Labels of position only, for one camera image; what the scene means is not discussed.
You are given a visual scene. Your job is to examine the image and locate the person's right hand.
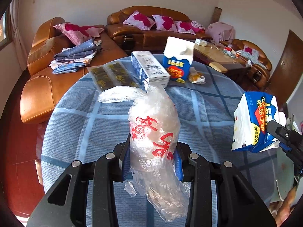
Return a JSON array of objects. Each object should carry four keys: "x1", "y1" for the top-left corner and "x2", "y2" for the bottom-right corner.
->
[{"x1": 275, "y1": 187, "x2": 296, "y2": 226}]

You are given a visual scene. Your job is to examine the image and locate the dark wood coffee table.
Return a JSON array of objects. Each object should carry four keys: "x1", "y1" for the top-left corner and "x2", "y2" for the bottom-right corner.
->
[{"x1": 194, "y1": 43, "x2": 251, "y2": 73}]

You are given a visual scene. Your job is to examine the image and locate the brown leather chaise sofa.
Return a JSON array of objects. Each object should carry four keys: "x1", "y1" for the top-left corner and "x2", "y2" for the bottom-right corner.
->
[{"x1": 20, "y1": 17, "x2": 126, "y2": 124}]

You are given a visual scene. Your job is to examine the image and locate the pink floral pillow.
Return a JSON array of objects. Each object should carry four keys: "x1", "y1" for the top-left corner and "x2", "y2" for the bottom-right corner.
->
[
  {"x1": 174, "y1": 21, "x2": 196, "y2": 35},
  {"x1": 123, "y1": 10, "x2": 155, "y2": 31},
  {"x1": 152, "y1": 15, "x2": 178, "y2": 32}
]

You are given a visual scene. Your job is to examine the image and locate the white tissue box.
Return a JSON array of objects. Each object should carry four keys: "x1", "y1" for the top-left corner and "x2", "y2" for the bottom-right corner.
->
[{"x1": 195, "y1": 38, "x2": 208, "y2": 47}]

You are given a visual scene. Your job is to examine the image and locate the brown wooden door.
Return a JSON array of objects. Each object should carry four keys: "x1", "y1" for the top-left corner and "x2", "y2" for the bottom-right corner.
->
[{"x1": 266, "y1": 30, "x2": 302, "y2": 108}]

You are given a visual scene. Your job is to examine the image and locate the tall brown floor vase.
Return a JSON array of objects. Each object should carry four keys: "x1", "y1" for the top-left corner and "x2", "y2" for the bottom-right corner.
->
[{"x1": 210, "y1": 7, "x2": 222, "y2": 24}]

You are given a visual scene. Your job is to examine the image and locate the white blue carton box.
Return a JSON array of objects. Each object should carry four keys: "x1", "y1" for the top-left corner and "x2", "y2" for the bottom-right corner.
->
[{"x1": 130, "y1": 51, "x2": 170, "y2": 90}]

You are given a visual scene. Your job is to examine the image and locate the pink pillow on chaise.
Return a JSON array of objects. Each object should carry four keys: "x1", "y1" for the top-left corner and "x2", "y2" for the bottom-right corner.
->
[{"x1": 53, "y1": 23, "x2": 104, "y2": 46}]

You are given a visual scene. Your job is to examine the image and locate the pink floral pillow left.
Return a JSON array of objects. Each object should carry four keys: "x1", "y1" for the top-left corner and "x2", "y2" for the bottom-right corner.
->
[{"x1": 123, "y1": 10, "x2": 155, "y2": 31}]

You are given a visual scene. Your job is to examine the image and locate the clear bag red characters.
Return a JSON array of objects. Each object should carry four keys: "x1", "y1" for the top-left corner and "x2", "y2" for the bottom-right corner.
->
[{"x1": 98, "y1": 85, "x2": 190, "y2": 222}]

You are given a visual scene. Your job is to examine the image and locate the pink floral pillow right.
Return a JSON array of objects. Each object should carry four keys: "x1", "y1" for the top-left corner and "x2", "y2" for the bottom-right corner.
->
[{"x1": 174, "y1": 21, "x2": 196, "y2": 35}]

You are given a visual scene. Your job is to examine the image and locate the dark seaweed snack packet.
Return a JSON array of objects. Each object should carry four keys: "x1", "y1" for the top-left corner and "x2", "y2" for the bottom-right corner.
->
[{"x1": 87, "y1": 61, "x2": 139, "y2": 92}]

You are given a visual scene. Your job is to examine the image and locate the blue plaid tablecloth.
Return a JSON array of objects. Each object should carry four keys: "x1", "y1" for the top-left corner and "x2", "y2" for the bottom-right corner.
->
[{"x1": 41, "y1": 63, "x2": 276, "y2": 204}]

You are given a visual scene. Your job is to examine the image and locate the pink floral pillow middle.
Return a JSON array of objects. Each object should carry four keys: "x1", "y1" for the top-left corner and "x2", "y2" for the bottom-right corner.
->
[{"x1": 152, "y1": 15, "x2": 178, "y2": 32}]

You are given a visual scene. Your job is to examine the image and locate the brown leather armchair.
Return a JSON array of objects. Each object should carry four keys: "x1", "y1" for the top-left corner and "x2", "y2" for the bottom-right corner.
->
[{"x1": 220, "y1": 39, "x2": 272, "y2": 90}]

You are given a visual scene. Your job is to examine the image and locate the blue white tissue pack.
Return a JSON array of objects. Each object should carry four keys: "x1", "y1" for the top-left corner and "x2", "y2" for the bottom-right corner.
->
[{"x1": 232, "y1": 91, "x2": 286, "y2": 153}]

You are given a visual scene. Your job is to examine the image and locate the folded blue plaid cloth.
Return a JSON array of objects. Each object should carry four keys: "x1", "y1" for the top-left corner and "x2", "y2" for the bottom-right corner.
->
[{"x1": 49, "y1": 39, "x2": 102, "y2": 74}]

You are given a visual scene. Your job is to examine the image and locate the small snack wrapper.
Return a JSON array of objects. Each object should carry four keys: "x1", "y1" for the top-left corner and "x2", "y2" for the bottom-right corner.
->
[{"x1": 188, "y1": 67, "x2": 206, "y2": 85}]

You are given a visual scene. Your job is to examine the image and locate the blue Look snack box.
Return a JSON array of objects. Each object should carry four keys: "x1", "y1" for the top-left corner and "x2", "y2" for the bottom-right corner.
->
[{"x1": 162, "y1": 36, "x2": 195, "y2": 83}]

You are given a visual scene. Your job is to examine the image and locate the pink cloth covered object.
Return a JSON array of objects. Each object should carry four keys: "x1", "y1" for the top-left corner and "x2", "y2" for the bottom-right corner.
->
[{"x1": 205, "y1": 22, "x2": 235, "y2": 43}]

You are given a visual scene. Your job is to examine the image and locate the long brown leather sofa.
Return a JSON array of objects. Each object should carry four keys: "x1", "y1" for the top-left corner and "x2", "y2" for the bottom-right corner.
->
[{"x1": 106, "y1": 6, "x2": 212, "y2": 53}]

